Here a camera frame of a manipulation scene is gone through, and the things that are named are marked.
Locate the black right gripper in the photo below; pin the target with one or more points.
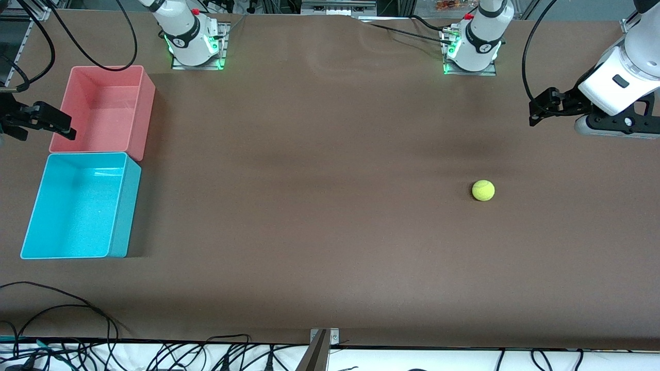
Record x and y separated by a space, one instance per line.
10 114

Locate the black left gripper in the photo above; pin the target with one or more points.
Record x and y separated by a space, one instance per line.
568 99

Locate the yellow-green tennis ball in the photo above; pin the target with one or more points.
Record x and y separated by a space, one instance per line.
483 190

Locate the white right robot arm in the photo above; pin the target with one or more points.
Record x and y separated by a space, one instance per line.
180 31

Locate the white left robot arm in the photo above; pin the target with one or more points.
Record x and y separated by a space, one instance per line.
624 77

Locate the pink plastic bin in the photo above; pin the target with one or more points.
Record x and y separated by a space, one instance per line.
108 111

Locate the blue plastic bin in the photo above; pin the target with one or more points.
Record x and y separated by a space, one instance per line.
77 206

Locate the clear box with orange items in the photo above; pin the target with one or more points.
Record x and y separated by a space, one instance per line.
454 5

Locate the grey power strip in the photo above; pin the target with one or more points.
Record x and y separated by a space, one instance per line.
335 7

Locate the black power plug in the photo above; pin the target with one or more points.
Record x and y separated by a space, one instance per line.
268 362
224 362

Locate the dark metal bar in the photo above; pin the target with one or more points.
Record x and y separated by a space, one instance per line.
314 356

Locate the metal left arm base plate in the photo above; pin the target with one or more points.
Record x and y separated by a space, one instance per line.
474 73

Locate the aluminium frame profile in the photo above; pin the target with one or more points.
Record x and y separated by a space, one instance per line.
31 13

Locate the silver metal bracket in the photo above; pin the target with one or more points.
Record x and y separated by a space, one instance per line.
334 337

